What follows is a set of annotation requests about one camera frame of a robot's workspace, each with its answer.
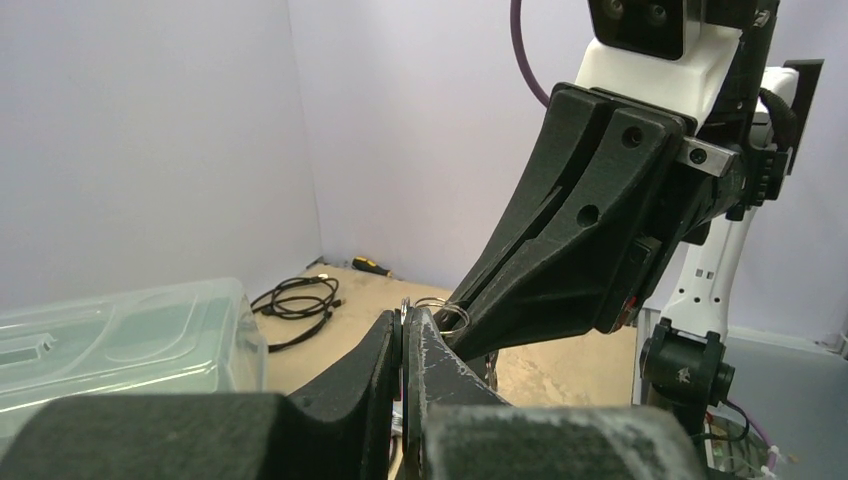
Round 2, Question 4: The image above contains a silver split keyring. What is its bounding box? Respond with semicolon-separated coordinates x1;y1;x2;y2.
400;296;471;338

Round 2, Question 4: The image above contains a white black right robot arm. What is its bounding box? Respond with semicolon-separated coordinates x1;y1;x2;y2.
435;1;823;439

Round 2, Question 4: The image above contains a yellow black screwdriver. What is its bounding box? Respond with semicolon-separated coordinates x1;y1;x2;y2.
351;256;393;278

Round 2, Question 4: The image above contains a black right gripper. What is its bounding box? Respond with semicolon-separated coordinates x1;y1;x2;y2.
652;1;823;335

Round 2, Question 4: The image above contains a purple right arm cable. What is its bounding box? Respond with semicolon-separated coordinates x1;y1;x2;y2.
508;0;552;109

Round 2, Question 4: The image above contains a clear plastic storage box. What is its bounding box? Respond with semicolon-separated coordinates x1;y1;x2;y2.
1;278;268;450

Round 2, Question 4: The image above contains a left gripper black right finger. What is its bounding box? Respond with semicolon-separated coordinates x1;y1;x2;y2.
401;308;707;479

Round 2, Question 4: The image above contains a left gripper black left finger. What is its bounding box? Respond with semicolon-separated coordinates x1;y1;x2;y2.
1;310;401;479

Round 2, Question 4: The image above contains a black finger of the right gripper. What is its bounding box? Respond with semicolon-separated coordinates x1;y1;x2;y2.
449;105;686;359
451;83;630;312

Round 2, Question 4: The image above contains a black coiled cable far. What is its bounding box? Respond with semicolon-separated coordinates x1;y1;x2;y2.
250;274;346;325

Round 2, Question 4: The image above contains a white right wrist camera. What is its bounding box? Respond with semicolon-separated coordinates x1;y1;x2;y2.
575;0;742;126

